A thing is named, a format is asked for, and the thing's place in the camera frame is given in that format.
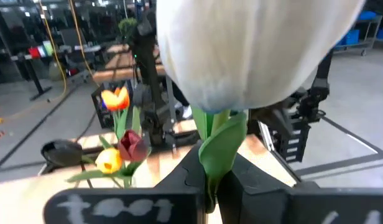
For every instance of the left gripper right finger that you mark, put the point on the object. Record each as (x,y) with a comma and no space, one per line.
(288,207)

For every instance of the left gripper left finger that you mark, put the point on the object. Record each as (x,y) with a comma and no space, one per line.
(132,208)

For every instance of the red and yellow tulip bunch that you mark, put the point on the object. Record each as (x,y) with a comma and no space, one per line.
(108,160)

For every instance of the dark red tulip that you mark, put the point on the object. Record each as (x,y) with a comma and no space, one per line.
(132,146)

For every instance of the orange yellow tulip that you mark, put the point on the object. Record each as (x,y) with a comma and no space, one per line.
(115,99)

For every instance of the white blue tulip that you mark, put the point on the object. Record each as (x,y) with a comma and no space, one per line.
(256,46)

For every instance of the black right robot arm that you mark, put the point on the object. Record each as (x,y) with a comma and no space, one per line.
(148,62)

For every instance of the clear glass vase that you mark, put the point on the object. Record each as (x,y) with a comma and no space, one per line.
(129,183)

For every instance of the black controller box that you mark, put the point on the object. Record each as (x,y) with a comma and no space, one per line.
(288,140)

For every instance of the wooden workbench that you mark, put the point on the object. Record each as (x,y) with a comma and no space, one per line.
(117,73)

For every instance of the blue storage bins rack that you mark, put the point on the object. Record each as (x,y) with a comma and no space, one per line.
(351,35)

